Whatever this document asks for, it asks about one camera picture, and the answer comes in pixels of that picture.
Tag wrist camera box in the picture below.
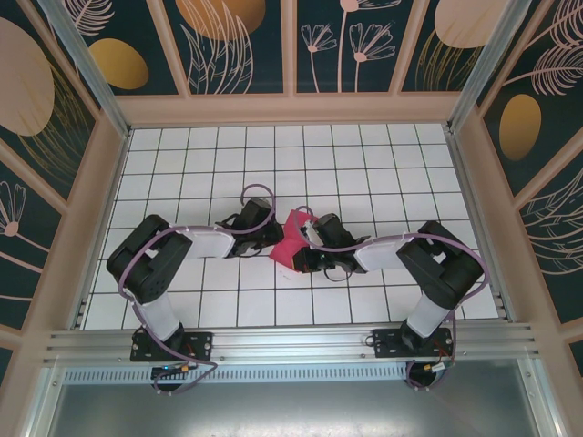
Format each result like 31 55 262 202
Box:
293 248 327 274
260 221 286 248

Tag small black circuit board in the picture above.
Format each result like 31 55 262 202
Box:
151 362 192 379

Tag long aluminium mounting rail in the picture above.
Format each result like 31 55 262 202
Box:
43 321 542 365

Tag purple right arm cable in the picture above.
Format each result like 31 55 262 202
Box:
293 205 487 393

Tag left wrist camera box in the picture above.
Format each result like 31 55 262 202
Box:
260 221 286 248

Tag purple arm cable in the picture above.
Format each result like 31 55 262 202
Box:
118 183 280 397
293 205 487 393

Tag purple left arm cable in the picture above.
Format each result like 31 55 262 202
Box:
118 183 280 397

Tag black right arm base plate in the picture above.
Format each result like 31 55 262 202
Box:
372 327 456 361

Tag dark panel with orange oval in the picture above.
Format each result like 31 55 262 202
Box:
67 0 192 97

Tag dark panel large pale oval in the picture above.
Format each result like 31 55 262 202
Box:
0 0 102 204

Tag dark panel feather outlines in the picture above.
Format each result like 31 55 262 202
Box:
513 166 583 330

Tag dark panel with flower outlines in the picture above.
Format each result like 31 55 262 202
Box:
294 0 416 96

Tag dark panel single flower outline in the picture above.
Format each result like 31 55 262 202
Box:
0 149 65 331

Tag grey metal sheet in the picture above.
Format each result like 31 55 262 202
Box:
38 381 564 437

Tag aluminium side rail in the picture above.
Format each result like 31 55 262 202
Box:
67 128 134 330
443 123 519 323

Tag dark panel orange oval feathers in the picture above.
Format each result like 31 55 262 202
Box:
476 0 583 198

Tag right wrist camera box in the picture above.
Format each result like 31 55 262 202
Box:
293 248 327 274

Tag dark panel orange circle leaves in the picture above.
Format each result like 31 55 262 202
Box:
162 0 292 97

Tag pink cloth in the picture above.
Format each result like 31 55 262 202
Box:
268 208 320 270

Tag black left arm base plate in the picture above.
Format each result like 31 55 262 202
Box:
130 330 215 363

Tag aluminium corner post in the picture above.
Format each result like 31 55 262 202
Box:
447 0 535 134
37 0 134 139

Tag dark panel with pale circle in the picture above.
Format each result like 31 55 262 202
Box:
399 0 507 95

